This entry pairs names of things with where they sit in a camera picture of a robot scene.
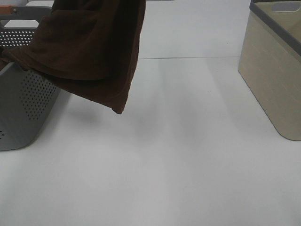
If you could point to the orange basket handle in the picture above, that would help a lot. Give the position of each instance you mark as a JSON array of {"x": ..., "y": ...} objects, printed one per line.
[{"x": 7, "y": 9}]

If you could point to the grey perforated laundry basket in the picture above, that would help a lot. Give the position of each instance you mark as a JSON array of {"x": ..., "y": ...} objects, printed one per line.
[{"x": 26, "y": 98}]

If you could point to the beige bin with grey rim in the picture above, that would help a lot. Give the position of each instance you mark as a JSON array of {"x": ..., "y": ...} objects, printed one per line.
[{"x": 270, "y": 62}]

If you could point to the brown towel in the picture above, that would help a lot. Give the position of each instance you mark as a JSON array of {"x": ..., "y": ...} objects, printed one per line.
[{"x": 87, "y": 47}]

